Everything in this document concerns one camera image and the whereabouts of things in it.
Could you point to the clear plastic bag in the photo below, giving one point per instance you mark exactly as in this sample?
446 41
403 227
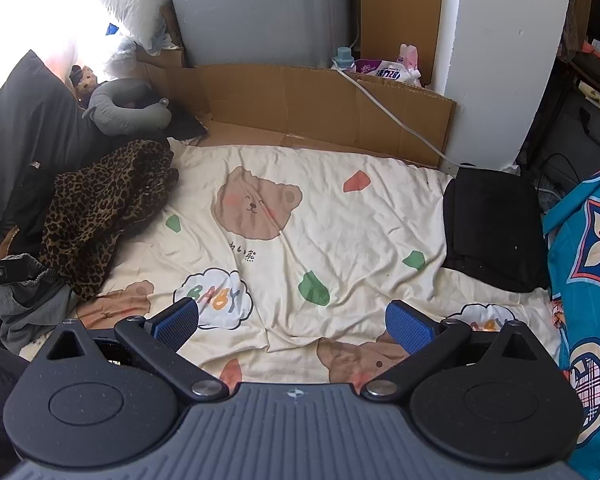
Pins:
122 57

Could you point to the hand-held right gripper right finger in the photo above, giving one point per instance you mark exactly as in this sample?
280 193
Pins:
410 330

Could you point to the grey foam board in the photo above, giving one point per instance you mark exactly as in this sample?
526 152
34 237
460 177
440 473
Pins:
255 10

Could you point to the grey neck pillow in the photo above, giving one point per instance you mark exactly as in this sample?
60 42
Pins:
110 115

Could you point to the leopard print skirt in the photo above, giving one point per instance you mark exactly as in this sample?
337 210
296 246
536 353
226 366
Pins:
100 205

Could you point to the white pink refill pouch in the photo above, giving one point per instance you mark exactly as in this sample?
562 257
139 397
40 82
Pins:
385 72

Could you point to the light blue bottle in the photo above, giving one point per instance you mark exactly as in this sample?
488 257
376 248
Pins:
343 57

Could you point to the black bag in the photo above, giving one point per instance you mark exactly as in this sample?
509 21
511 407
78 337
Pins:
580 130

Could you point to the folded black garment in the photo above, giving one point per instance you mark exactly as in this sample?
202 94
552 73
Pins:
495 230

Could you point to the upright brown cardboard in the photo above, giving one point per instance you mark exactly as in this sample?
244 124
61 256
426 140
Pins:
405 10

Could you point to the brown plush toy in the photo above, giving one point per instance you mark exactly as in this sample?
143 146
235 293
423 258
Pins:
86 82

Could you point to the grey cloth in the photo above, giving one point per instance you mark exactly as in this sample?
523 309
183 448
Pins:
30 310

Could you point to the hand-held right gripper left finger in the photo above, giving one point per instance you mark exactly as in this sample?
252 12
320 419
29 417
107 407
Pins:
175 322

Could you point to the black cloth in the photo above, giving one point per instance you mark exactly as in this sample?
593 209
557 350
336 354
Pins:
187 125

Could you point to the flat brown cardboard sheet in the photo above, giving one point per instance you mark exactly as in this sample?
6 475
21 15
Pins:
290 100

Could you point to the dark grey pillow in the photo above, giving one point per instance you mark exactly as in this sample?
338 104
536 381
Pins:
25 135

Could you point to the blue patterned blanket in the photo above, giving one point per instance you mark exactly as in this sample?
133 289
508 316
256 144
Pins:
590 260

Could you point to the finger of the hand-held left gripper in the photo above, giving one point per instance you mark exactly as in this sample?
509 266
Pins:
0 271

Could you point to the cartoon printed bed sheet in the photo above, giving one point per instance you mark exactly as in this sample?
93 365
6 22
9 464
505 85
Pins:
330 240

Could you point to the blue plastic piece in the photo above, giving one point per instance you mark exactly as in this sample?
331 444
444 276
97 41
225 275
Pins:
112 28

